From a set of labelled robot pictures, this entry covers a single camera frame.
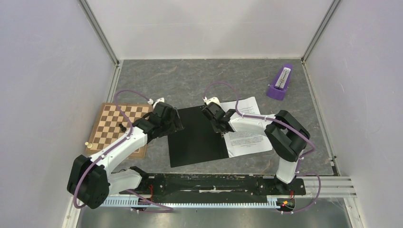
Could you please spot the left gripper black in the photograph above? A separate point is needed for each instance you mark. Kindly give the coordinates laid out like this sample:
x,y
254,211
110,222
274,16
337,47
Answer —
x,y
176,125

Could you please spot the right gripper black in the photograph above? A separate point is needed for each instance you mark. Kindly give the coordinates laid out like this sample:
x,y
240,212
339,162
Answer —
x,y
216,129

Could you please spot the printed paper sheet top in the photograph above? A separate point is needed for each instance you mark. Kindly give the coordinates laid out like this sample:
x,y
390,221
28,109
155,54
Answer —
x,y
245,143

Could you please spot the teal folder black inside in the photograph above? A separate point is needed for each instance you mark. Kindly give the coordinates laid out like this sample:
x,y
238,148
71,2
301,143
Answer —
x,y
197,142

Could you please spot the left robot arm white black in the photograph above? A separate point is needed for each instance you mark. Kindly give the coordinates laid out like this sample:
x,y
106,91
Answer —
x,y
92,178

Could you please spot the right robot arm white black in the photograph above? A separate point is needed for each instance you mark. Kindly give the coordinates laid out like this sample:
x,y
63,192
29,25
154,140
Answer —
x,y
287,136

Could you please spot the black chess piece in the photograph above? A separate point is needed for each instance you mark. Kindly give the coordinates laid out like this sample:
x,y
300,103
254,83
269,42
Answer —
x,y
122,128

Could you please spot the wooden chessboard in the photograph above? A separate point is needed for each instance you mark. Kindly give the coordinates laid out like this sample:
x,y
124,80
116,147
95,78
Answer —
x,y
106,130

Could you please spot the purple metronome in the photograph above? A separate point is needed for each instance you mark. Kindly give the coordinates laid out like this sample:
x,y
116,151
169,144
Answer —
x,y
279,85

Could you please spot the white chess pawn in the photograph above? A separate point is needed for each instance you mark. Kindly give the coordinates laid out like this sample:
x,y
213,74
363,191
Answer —
x,y
88,145

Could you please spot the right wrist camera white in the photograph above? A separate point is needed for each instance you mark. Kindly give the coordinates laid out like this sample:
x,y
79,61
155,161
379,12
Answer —
x,y
214,100

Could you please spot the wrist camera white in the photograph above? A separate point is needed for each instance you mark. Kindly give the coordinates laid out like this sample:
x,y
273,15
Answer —
x,y
154,102
214,100

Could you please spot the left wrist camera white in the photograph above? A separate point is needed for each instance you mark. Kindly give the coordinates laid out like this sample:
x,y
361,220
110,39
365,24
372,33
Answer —
x,y
154,102

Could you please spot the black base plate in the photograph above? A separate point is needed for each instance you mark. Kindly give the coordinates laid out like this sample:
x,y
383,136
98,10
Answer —
x,y
226,197

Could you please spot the white toothed cable duct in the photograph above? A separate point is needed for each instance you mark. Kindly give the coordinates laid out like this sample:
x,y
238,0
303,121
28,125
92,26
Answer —
x,y
129,201

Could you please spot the aluminium frame rail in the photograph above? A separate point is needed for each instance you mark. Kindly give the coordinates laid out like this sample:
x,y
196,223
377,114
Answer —
x,y
333,187

